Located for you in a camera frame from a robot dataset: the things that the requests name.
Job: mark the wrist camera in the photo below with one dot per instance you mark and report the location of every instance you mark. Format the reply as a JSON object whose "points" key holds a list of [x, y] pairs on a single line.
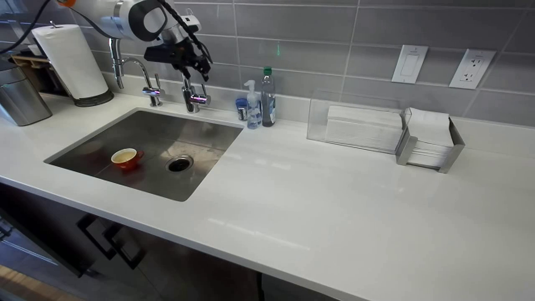
{"points": [[156, 53]]}

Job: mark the steel sink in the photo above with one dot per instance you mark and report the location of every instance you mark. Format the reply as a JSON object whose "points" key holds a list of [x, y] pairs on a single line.
{"points": [[138, 138]]}

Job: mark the short chrome tap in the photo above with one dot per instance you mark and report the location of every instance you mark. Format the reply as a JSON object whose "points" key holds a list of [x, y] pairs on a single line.
{"points": [[191, 100]]}

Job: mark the steel bin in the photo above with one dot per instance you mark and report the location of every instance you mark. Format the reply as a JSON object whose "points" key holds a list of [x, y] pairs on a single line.
{"points": [[21, 98]]}

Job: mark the red cup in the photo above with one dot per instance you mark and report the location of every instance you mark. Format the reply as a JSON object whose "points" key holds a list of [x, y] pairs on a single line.
{"points": [[125, 158]]}

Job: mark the wooden rack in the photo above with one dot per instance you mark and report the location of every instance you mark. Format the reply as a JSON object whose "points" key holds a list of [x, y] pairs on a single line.
{"points": [[35, 69]]}

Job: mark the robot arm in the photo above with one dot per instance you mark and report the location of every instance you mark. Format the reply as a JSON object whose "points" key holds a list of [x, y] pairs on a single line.
{"points": [[104, 16]]}

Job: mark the white wall socket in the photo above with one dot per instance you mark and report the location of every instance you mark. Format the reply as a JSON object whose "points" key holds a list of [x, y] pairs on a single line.
{"points": [[472, 69]]}

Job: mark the white light switch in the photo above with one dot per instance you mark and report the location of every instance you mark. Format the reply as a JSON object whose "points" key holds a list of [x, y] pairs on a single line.
{"points": [[409, 64]]}

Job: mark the small blue jar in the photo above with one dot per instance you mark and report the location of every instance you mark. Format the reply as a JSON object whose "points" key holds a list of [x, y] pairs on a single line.
{"points": [[241, 109]]}

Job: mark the metal napkin holder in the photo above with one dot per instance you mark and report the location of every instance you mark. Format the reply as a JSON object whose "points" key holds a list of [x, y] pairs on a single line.
{"points": [[456, 146]]}

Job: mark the stack of white napkins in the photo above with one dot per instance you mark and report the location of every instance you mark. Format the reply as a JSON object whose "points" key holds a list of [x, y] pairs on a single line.
{"points": [[430, 129]]}

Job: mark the green capped bottle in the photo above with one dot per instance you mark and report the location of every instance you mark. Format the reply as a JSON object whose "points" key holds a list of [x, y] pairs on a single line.
{"points": [[268, 100]]}

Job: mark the gooseneck tap lever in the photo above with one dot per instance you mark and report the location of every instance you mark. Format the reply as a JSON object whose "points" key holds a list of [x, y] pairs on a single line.
{"points": [[158, 82]]}

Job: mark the chrome gooseneck tap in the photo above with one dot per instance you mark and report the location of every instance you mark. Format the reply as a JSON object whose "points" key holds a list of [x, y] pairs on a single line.
{"points": [[144, 73]]}

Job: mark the stack of folded paper towels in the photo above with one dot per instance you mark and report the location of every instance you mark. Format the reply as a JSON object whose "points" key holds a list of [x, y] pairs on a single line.
{"points": [[363, 127]]}

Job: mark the paper towel roll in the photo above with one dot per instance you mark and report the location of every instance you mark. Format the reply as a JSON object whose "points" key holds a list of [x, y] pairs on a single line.
{"points": [[71, 60]]}

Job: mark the short tap lever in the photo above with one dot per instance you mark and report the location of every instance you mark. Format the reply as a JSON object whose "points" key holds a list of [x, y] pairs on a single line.
{"points": [[204, 90]]}

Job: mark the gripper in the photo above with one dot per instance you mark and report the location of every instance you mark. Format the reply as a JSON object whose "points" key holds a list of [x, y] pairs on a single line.
{"points": [[184, 54]]}

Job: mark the paper towel holder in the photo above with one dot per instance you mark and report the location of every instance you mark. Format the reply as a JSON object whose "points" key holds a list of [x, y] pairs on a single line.
{"points": [[94, 99]]}

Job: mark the dark cabinet door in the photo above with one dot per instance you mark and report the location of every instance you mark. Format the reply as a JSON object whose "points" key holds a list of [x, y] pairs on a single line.
{"points": [[188, 267], [46, 221]]}

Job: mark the clear acrylic towel holder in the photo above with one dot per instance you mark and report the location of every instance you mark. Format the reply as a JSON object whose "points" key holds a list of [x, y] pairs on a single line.
{"points": [[317, 121]]}

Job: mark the clear soap pump bottle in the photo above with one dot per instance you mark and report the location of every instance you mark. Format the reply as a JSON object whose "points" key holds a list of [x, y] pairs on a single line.
{"points": [[253, 108]]}

